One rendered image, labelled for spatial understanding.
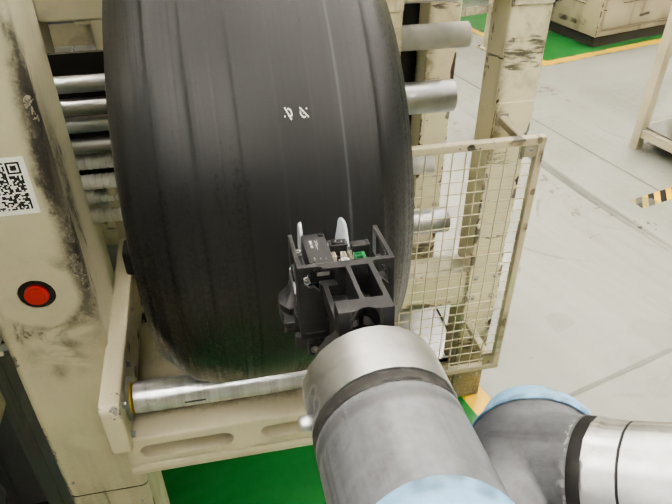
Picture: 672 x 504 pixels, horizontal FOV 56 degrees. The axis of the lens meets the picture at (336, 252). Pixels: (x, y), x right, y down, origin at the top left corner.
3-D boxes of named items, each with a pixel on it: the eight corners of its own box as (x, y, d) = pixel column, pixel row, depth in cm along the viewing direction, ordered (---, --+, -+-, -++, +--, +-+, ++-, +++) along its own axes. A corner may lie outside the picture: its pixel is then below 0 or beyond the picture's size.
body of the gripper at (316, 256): (378, 220, 50) (427, 304, 40) (377, 310, 54) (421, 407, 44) (281, 231, 49) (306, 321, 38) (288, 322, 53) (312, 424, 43)
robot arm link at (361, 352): (454, 466, 40) (305, 493, 39) (429, 413, 45) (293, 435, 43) (465, 355, 36) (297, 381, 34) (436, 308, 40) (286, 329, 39)
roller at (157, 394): (128, 422, 88) (122, 400, 85) (130, 397, 91) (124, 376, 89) (371, 384, 93) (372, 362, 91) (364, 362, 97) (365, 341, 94)
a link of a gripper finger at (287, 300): (324, 262, 56) (345, 318, 48) (325, 279, 57) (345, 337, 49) (272, 269, 55) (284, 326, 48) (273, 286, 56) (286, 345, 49)
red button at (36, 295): (27, 307, 82) (20, 289, 80) (29, 298, 83) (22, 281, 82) (51, 304, 83) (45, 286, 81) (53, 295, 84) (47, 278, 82)
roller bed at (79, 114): (60, 233, 121) (13, 83, 103) (70, 194, 133) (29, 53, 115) (165, 221, 124) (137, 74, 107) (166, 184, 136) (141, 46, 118)
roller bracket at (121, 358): (112, 458, 86) (96, 411, 80) (129, 279, 118) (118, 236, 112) (137, 454, 87) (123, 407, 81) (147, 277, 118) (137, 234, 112)
